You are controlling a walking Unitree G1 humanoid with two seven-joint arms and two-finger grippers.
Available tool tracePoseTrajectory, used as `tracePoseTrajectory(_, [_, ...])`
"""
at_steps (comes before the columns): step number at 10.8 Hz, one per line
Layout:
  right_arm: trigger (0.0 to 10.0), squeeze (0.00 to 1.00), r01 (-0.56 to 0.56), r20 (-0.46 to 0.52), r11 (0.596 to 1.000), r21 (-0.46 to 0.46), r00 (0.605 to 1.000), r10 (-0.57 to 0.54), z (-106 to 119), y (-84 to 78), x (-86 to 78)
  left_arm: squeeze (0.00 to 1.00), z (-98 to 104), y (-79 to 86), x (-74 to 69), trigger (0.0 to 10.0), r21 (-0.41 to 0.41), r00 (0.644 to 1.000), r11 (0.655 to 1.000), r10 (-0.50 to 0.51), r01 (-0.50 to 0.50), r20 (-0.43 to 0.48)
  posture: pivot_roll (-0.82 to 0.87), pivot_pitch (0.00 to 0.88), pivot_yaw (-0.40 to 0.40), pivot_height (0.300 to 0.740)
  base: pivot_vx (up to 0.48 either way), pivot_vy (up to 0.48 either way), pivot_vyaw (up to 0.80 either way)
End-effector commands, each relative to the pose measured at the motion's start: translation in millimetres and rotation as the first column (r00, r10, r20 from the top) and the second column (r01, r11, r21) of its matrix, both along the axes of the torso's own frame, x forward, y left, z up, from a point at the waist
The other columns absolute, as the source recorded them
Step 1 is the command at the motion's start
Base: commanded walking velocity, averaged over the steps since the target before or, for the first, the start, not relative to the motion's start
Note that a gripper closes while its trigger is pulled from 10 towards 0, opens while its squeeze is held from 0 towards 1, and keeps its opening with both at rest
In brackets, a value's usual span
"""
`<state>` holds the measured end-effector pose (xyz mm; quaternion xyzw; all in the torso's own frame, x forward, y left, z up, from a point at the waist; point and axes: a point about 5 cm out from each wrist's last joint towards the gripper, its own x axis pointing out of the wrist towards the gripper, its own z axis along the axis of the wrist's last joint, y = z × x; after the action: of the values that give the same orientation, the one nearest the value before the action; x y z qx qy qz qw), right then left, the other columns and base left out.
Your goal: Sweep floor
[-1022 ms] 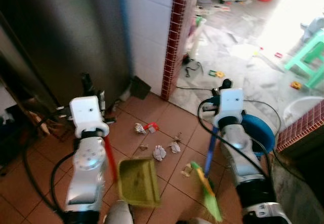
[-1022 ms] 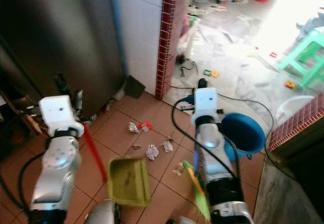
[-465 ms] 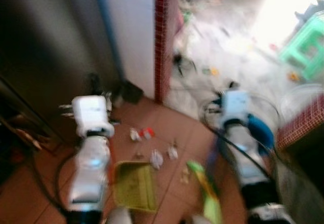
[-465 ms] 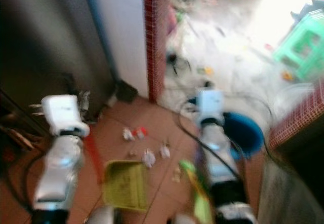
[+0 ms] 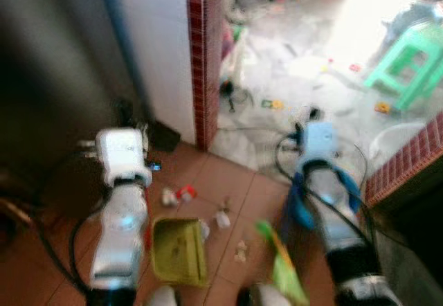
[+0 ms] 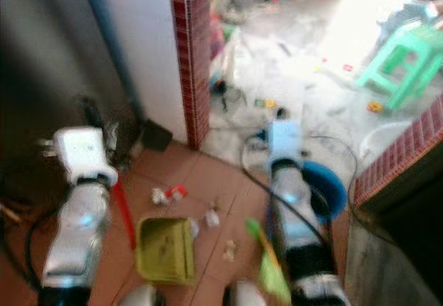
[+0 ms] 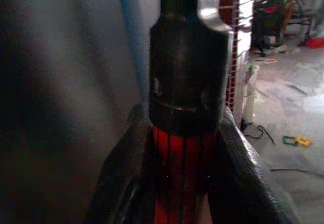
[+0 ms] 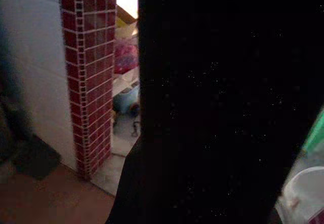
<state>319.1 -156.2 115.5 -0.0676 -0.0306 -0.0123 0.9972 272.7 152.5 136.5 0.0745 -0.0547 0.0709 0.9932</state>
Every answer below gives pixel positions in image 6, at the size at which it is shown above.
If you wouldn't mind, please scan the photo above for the black box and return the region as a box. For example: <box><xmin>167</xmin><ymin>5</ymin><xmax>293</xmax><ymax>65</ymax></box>
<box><xmin>141</xmin><ymin>118</ymin><xmax>174</xmax><ymax>152</ymax></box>

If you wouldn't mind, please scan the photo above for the blue pole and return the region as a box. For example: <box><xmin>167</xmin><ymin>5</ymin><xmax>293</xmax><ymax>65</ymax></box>
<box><xmin>80</xmin><ymin>0</ymin><xmax>136</xmax><ymax>123</ymax></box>

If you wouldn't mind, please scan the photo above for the blue plastic basin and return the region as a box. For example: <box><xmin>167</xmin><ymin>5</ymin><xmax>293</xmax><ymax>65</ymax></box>
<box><xmin>299</xmin><ymin>160</ymin><xmax>348</xmax><ymax>224</ymax></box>

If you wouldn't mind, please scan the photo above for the red tiled pillar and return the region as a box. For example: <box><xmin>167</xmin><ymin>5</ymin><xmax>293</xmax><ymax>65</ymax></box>
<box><xmin>169</xmin><ymin>0</ymin><xmax>213</xmax><ymax>150</ymax></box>

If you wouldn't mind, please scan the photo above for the red and white litter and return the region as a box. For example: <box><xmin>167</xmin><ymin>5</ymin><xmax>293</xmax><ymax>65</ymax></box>
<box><xmin>151</xmin><ymin>184</ymin><xmax>188</xmax><ymax>206</ymax></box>

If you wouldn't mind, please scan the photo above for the white crumpled litter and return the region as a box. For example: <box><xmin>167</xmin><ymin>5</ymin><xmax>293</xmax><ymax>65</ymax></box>
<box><xmin>204</xmin><ymin>208</ymin><xmax>222</xmax><ymax>228</ymax></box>

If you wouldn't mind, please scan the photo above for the green plastic stool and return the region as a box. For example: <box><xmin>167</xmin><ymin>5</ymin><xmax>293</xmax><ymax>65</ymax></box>
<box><xmin>356</xmin><ymin>24</ymin><xmax>443</xmax><ymax>111</ymax></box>

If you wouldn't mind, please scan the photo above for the beige crumpled litter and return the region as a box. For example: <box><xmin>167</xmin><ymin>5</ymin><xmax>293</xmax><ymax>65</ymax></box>
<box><xmin>221</xmin><ymin>240</ymin><xmax>238</xmax><ymax>262</ymax></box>

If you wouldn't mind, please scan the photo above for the yellow-green plastic dustpan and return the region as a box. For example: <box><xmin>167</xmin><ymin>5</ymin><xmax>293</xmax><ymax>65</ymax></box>
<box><xmin>111</xmin><ymin>180</ymin><xmax>197</xmax><ymax>287</ymax></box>

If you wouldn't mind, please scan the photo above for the green broom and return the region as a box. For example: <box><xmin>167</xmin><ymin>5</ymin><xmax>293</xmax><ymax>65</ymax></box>
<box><xmin>245</xmin><ymin>217</ymin><xmax>292</xmax><ymax>305</ymax></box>

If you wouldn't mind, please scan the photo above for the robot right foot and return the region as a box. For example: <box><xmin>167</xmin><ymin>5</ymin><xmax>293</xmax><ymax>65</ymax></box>
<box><xmin>222</xmin><ymin>282</ymin><xmax>281</xmax><ymax>306</ymax></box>

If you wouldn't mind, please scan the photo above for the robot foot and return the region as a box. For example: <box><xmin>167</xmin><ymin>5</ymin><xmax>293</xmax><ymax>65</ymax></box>
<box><xmin>222</xmin><ymin>282</ymin><xmax>281</xmax><ymax>306</ymax></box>
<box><xmin>123</xmin><ymin>284</ymin><xmax>167</xmax><ymax>306</ymax></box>

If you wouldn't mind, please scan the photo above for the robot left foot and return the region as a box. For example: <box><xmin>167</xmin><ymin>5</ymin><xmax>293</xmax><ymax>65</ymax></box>
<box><xmin>123</xmin><ymin>284</ymin><xmax>167</xmax><ymax>306</ymax></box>

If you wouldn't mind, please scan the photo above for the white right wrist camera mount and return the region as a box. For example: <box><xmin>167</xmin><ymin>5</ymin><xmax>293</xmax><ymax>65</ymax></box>
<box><xmin>266</xmin><ymin>118</ymin><xmax>306</xmax><ymax>166</ymax></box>

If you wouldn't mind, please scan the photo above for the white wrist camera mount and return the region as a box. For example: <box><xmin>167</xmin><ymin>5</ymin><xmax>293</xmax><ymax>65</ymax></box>
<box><xmin>266</xmin><ymin>118</ymin><xmax>306</xmax><ymax>166</ymax></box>
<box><xmin>53</xmin><ymin>127</ymin><xmax>119</xmax><ymax>187</ymax></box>

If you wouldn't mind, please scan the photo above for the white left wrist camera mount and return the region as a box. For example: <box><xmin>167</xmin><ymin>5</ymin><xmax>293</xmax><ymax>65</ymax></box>
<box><xmin>53</xmin><ymin>127</ymin><xmax>119</xmax><ymax>187</ymax></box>

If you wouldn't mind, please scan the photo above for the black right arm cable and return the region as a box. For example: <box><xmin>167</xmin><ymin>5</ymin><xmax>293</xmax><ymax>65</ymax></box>
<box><xmin>240</xmin><ymin>130</ymin><xmax>359</xmax><ymax>248</ymax></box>

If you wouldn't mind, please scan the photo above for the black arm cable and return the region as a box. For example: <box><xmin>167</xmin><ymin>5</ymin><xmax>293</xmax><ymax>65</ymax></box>
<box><xmin>3</xmin><ymin>206</ymin><xmax>60</xmax><ymax>293</ymax></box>
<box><xmin>240</xmin><ymin>130</ymin><xmax>359</xmax><ymax>248</ymax></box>

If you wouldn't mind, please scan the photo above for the red tiled low wall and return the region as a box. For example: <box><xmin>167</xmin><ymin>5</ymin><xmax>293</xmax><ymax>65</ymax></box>
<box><xmin>352</xmin><ymin>94</ymin><xmax>443</xmax><ymax>208</ymax></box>

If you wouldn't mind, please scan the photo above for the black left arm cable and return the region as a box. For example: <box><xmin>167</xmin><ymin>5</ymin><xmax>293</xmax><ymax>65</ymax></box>
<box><xmin>3</xmin><ymin>206</ymin><xmax>60</xmax><ymax>293</ymax></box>

